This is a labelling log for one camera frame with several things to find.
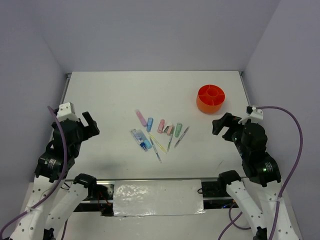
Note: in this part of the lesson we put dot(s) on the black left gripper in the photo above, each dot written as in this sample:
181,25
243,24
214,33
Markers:
92,128

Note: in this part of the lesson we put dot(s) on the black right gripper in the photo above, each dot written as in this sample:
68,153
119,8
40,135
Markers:
227,119

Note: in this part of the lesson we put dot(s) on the clear purple pen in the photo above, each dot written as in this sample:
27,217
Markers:
181,137

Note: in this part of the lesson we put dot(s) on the green correction tape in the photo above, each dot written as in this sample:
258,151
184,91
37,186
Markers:
178,129

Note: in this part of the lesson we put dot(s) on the clear green pen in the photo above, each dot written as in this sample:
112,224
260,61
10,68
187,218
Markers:
170,142

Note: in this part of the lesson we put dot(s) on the clear yellow pen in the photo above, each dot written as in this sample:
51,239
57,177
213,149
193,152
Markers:
157,142

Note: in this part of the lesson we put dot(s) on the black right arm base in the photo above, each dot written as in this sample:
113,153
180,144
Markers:
213,196

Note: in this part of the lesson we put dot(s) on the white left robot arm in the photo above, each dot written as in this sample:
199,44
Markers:
41,219

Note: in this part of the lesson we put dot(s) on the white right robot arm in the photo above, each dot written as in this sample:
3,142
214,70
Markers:
268,219

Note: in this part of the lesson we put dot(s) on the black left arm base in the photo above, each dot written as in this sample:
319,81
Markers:
100,200

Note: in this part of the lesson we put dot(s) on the orange round organizer container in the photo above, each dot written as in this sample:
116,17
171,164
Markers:
210,98

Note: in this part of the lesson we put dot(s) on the silver foil sheet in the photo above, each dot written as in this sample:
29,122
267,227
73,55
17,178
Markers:
157,198

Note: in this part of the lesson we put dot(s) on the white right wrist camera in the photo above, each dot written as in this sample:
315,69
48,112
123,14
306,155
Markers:
254,115

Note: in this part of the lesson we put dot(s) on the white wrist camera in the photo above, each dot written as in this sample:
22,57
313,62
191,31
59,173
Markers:
254,115
66,111

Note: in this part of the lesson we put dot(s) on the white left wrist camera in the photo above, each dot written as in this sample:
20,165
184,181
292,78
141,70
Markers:
66,111

